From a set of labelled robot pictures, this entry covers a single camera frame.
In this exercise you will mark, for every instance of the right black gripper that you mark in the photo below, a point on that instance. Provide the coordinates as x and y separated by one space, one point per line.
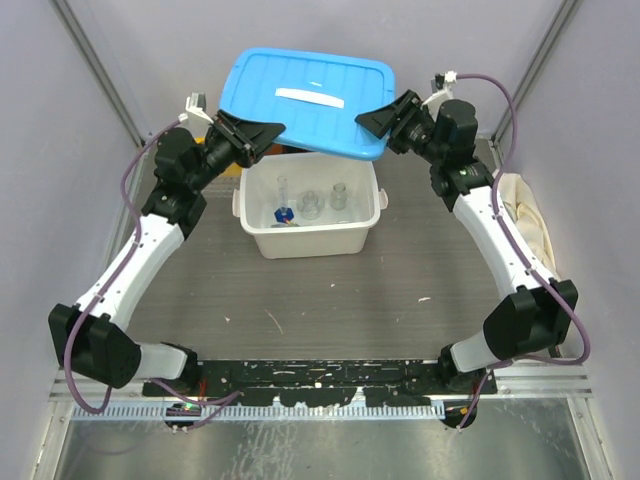
384 122

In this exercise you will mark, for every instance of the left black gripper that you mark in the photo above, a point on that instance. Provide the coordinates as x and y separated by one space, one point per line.
244 137

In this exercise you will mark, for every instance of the blue plastic lid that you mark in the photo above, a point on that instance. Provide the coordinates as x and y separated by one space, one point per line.
317 96

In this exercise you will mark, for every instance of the white plastic tub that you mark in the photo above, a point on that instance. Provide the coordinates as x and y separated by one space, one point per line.
334 232

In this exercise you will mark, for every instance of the clear glass flask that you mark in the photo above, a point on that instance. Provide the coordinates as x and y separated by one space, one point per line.
339 196
310 205

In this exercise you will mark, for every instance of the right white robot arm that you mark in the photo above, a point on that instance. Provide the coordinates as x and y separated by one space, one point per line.
534 307

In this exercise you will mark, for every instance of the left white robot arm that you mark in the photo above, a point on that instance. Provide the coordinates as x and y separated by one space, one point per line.
90 336

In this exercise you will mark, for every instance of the cream cloth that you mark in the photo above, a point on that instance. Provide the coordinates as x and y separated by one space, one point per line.
522 208

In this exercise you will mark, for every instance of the clear glass stirring rod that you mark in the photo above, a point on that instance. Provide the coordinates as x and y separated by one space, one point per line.
275 321

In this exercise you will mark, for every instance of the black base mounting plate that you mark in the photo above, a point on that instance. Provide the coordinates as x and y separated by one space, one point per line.
323 383

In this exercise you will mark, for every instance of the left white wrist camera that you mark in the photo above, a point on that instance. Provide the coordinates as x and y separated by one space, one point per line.
195 110

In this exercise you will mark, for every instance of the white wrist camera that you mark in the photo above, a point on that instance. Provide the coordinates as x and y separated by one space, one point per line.
441 85
195 110

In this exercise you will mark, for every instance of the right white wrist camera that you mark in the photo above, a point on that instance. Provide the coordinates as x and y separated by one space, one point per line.
441 85

